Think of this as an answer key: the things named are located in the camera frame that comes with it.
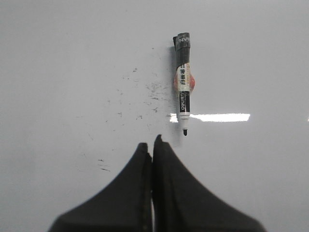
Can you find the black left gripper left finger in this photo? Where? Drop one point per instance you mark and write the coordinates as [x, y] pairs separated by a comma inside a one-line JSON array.
[[122, 206]]

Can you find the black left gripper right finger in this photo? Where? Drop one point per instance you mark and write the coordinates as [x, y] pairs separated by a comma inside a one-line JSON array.
[[183, 204]]

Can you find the black white whiteboard marker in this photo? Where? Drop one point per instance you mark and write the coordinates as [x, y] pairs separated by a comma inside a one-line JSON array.
[[184, 81]]

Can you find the white whiteboard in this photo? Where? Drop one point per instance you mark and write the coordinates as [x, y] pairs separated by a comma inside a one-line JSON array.
[[83, 82]]

